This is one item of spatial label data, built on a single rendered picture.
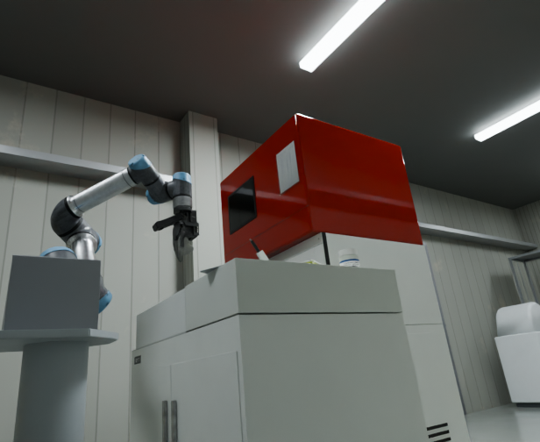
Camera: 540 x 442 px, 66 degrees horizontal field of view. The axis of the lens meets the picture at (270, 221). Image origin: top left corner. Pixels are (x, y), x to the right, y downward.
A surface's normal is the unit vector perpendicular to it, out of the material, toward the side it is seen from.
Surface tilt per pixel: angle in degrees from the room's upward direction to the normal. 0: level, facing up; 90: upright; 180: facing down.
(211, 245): 90
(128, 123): 90
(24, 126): 90
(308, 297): 90
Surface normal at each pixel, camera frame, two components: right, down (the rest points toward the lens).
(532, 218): -0.83, -0.12
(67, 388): 0.79, -0.29
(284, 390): 0.54, -0.34
